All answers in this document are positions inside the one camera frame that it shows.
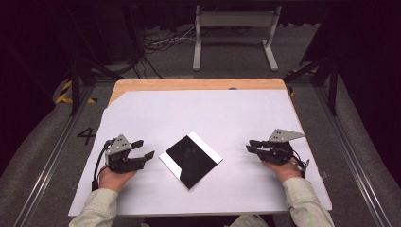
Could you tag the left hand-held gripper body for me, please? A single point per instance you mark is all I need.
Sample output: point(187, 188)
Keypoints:
point(118, 148)

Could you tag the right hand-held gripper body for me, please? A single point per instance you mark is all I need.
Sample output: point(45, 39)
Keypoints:
point(279, 151)

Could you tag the person's right hand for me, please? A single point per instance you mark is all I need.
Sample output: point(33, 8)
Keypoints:
point(285, 171)

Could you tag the person's left hand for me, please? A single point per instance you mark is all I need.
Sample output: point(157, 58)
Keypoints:
point(113, 179)

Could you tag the white table cover sheet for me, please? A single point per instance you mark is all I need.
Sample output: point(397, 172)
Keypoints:
point(205, 113)

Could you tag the person's legs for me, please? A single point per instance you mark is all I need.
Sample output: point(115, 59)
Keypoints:
point(249, 221)

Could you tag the black metal stand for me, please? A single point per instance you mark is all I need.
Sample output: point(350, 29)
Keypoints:
point(75, 85)
point(332, 85)

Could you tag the white metal stand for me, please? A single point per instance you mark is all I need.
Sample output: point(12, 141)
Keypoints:
point(236, 19)

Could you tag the metal floor rail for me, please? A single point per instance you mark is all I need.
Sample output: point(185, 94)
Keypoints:
point(53, 157)
point(353, 157)

